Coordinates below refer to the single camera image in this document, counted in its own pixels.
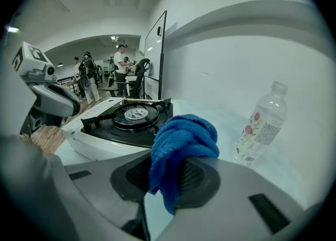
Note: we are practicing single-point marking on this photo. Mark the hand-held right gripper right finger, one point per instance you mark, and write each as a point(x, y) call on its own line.
point(231, 182)

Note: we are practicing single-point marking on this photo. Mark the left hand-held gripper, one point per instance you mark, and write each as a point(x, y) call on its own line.
point(29, 58)

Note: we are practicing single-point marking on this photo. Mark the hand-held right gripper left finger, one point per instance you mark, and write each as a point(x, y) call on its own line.
point(99, 187)

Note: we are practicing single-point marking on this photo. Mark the white portable gas stove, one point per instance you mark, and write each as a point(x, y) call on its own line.
point(89, 140)

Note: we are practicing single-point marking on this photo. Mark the blue cloth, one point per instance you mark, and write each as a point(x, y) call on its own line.
point(181, 140)

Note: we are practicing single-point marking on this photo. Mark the black pendant lamp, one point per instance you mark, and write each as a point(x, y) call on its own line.
point(60, 64)

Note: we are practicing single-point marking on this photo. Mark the clear plastic bottle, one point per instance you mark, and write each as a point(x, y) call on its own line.
point(262, 129)

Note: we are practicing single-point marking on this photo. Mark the white desk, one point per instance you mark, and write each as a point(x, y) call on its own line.
point(131, 79)

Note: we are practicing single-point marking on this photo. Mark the square ceiling light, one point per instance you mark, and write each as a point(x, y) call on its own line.
point(115, 38)

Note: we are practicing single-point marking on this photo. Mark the long ceiling light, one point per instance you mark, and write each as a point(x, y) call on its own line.
point(12, 29)

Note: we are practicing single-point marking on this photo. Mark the whiteboard on black stand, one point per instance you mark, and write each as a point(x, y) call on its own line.
point(153, 51)

